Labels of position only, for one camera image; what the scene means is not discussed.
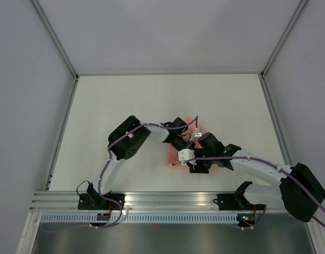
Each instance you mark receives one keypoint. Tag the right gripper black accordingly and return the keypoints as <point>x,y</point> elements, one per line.
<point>198,168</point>

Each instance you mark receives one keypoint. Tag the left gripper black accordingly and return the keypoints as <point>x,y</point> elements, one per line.
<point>188,144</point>

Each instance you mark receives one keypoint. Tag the pink cloth napkin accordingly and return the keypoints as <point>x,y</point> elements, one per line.
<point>172,153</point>

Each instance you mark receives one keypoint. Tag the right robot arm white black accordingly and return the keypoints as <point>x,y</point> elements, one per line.
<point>293,188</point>

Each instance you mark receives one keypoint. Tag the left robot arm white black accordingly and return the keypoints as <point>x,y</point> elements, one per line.
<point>124,143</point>

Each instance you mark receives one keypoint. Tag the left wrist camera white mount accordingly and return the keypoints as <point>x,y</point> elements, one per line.
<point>197,133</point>

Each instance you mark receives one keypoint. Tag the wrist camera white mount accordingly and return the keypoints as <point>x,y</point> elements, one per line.
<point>197,133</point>
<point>186,156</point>

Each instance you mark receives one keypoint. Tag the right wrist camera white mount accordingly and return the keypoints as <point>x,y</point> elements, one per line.
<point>186,156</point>

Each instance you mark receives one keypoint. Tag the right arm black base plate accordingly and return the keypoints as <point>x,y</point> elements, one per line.
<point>232,202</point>

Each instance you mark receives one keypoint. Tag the aluminium mounting rail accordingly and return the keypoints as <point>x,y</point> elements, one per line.
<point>156,202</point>

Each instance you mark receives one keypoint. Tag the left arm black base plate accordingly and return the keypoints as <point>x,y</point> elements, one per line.
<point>86,203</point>

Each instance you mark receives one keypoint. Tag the white slotted cable duct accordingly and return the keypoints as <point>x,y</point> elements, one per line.
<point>155,218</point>

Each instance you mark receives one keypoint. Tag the right aluminium frame post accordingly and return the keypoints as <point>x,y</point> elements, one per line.
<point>285,34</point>

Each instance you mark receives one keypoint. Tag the aluminium frame post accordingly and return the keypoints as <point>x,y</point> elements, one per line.
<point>285,34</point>
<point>36,5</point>

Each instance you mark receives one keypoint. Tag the left aluminium frame post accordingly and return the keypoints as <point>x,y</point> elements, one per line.
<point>36,5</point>

